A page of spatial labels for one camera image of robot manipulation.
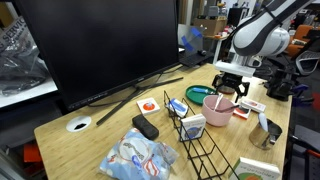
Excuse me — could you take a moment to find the blue snack bag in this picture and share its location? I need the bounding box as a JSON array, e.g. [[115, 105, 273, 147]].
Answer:
[[98, 127, 179, 180]]

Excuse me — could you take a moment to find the cardboard box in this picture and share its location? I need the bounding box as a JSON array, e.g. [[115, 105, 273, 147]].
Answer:
[[193, 16, 228, 37]]

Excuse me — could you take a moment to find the silver steel cup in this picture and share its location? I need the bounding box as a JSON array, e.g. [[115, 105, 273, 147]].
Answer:
[[248, 118, 283, 150]]

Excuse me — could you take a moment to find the black device on table edge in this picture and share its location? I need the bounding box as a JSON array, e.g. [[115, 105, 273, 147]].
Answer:
[[264, 68, 295, 102]]

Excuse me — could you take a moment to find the white desk cable grommet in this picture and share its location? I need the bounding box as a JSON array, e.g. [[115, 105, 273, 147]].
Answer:
[[65, 115, 92, 133]]

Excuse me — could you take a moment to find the black plastic bag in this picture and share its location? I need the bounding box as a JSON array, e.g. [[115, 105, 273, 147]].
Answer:
[[0, 16, 51, 98]]

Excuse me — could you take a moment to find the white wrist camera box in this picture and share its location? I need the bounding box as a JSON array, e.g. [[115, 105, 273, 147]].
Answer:
[[214, 60, 256, 79]]

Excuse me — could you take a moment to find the orange chair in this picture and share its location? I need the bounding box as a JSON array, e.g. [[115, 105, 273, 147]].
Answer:
[[285, 24, 320, 58]]

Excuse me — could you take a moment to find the black wire rack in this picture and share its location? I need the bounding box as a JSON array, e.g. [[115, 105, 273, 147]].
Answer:
[[162, 90, 241, 180]]

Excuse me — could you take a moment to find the blue white utensil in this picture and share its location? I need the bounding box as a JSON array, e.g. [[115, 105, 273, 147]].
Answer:
[[257, 112, 270, 133]]

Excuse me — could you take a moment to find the orange box under table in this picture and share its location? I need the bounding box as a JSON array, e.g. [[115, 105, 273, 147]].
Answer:
[[22, 142, 43, 164]]

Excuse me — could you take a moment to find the white box blue globe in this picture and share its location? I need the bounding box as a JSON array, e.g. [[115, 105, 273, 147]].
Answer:
[[179, 113, 207, 142]]

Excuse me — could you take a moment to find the grey black office chair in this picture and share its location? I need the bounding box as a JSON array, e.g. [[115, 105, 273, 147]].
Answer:
[[294, 49, 320, 78]]

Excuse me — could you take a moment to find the white spoon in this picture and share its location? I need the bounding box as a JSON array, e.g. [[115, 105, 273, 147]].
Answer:
[[213, 92, 225, 112]]

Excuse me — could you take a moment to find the green plate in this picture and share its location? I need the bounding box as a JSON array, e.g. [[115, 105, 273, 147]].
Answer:
[[185, 84, 218, 106]]

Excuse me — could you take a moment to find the black case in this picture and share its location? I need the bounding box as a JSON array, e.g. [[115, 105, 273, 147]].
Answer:
[[131, 113, 160, 141]]

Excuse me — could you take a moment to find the blue handled metal tool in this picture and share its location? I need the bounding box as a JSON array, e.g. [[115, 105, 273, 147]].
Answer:
[[191, 86, 217, 95]]

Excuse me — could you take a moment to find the black monitor stand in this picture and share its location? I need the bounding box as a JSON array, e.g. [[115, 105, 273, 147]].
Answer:
[[95, 76, 184, 127]]

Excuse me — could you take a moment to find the steel bowl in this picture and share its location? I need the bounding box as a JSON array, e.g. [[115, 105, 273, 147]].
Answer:
[[217, 84, 237, 95]]

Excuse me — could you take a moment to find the black computer monitor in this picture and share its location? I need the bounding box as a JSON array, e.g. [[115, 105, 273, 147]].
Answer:
[[14, 0, 181, 112]]

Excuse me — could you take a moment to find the green white box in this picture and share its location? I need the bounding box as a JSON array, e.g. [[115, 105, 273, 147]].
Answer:
[[228, 156, 282, 180]]

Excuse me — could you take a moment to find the pink cup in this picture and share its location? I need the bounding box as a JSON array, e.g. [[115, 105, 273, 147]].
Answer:
[[201, 94, 236, 128]]

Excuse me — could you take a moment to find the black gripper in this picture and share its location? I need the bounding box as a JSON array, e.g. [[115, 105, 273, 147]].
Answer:
[[212, 73, 251, 104]]

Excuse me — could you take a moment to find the small white orange box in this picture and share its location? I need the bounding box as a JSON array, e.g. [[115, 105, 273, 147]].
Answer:
[[136, 97, 161, 117]]

